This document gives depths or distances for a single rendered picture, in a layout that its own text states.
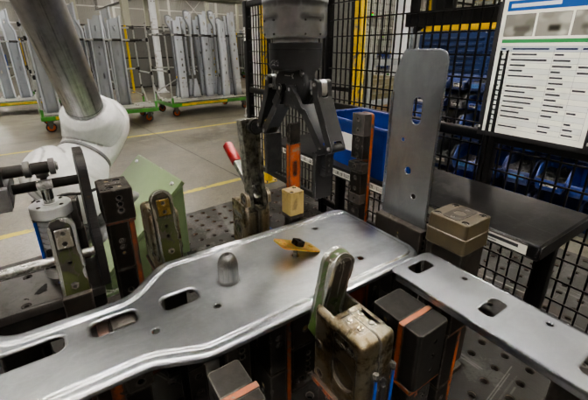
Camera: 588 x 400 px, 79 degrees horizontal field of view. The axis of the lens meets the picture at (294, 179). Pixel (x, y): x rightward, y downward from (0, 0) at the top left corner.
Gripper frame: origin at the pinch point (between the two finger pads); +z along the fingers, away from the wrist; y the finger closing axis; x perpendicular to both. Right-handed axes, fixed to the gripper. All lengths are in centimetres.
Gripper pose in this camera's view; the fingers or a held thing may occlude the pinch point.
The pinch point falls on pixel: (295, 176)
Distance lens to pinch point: 57.4
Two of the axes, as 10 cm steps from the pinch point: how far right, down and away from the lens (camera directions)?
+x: 8.3, -2.0, 5.2
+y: 5.6, 2.9, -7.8
